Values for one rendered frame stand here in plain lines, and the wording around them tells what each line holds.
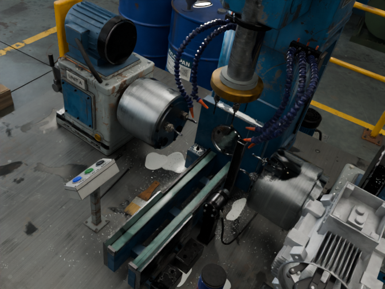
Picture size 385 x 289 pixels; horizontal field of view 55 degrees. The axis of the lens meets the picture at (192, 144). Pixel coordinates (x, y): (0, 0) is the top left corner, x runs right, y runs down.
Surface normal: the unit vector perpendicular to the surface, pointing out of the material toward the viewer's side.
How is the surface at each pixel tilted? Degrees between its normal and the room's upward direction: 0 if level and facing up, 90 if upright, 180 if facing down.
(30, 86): 0
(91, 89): 89
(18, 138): 0
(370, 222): 0
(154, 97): 21
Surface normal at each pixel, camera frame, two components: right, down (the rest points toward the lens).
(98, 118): -0.57, 0.49
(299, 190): -0.25, -0.25
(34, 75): 0.14, -0.73
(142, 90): -0.07, -0.51
